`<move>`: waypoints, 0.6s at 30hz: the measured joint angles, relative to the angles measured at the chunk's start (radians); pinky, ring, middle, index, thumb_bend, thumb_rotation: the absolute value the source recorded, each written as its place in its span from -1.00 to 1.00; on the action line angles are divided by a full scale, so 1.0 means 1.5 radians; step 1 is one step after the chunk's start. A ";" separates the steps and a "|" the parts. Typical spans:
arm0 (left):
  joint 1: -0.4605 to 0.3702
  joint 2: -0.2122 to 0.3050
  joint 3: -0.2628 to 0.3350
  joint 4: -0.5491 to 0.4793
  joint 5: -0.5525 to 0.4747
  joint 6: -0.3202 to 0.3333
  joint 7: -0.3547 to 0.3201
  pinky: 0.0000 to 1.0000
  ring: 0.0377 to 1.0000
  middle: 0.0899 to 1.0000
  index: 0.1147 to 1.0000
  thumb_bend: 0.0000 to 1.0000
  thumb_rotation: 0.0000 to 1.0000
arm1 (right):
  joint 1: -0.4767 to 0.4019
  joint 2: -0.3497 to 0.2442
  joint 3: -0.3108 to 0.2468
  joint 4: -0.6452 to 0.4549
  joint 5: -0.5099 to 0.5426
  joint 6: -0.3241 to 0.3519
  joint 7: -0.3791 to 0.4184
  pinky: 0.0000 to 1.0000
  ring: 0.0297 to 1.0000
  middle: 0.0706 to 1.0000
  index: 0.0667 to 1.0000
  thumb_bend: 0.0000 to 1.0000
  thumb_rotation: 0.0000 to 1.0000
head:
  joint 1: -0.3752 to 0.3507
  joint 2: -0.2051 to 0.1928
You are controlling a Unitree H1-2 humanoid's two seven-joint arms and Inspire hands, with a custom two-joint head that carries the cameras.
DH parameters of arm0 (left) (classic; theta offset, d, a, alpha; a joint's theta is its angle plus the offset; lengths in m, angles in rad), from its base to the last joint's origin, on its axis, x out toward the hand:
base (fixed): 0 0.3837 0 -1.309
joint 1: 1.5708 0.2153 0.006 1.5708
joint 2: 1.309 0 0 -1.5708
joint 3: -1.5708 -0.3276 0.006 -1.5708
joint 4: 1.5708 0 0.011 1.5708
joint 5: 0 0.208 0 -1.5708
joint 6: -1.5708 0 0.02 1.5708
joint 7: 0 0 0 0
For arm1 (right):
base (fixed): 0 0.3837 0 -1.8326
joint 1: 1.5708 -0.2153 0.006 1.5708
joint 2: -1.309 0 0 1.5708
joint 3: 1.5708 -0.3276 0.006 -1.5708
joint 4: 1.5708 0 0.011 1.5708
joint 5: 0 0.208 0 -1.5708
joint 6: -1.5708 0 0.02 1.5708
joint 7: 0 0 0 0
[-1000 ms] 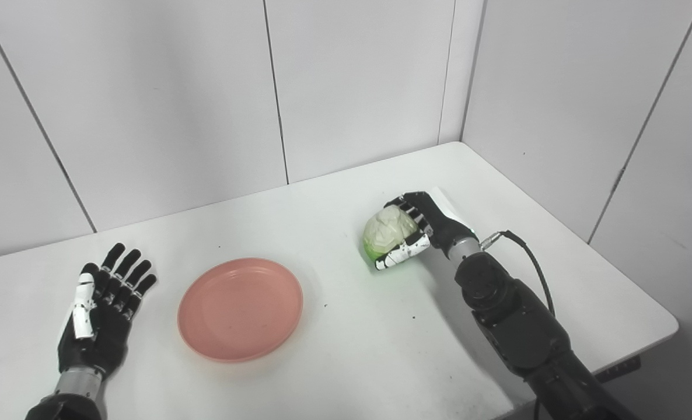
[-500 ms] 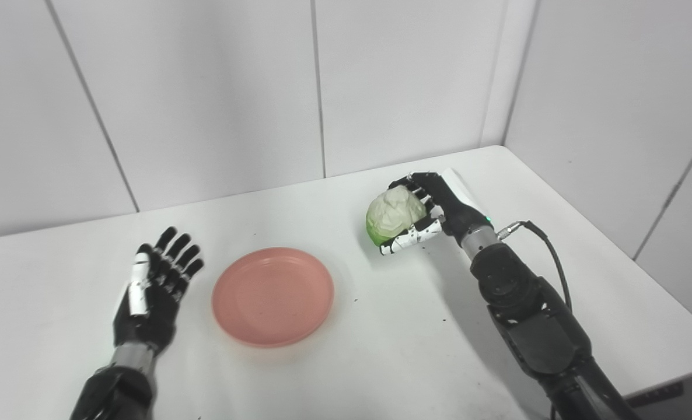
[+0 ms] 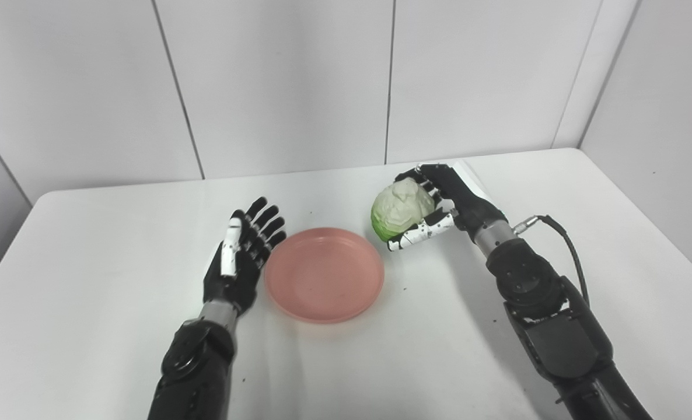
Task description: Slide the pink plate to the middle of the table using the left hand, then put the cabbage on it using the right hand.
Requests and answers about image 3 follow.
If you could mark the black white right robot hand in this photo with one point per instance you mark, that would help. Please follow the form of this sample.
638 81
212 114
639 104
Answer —
468 201

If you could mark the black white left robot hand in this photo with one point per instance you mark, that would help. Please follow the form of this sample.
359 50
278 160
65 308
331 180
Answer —
232 286

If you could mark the green white toy cabbage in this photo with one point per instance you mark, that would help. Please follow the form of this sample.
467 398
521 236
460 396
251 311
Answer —
401 207

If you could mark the pink round plate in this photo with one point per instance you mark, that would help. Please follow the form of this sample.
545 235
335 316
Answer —
322 274

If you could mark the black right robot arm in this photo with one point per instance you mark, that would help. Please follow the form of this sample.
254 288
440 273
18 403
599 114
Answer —
556 326

